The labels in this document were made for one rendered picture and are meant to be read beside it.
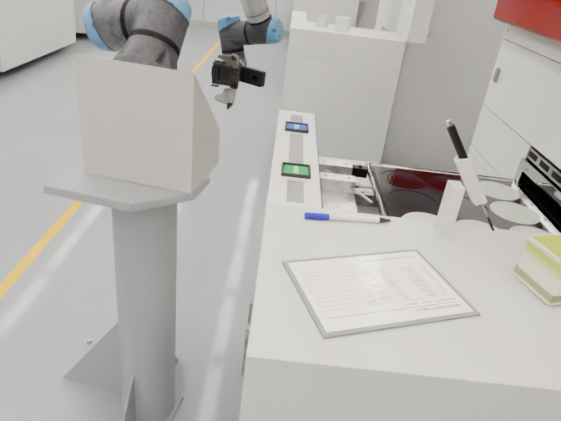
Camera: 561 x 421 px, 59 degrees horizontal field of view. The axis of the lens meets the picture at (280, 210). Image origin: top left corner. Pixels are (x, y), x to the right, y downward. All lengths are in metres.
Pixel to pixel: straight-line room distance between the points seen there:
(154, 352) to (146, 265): 0.30
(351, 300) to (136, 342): 0.93
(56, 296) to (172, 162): 1.21
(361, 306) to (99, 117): 0.77
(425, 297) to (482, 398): 0.14
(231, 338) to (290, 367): 1.44
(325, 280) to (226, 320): 1.42
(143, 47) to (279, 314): 0.73
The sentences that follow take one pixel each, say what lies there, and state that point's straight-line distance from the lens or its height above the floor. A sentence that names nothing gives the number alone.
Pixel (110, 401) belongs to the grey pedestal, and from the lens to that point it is 1.77.
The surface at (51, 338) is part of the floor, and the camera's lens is 2.03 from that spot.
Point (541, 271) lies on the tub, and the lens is 0.73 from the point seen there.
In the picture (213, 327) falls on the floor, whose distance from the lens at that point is 2.01.
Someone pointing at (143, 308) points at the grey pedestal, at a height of 0.46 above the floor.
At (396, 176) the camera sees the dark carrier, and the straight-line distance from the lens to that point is 1.18.
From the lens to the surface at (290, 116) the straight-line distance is 1.28.
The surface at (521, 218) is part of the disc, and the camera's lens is 1.13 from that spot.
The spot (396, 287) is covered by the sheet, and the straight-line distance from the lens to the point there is 0.66.
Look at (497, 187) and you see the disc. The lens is 1.26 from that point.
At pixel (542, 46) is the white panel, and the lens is 1.43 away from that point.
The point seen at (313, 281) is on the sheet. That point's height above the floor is 0.97.
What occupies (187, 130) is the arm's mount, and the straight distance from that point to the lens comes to 1.09.
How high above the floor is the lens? 1.34
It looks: 28 degrees down
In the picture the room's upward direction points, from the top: 7 degrees clockwise
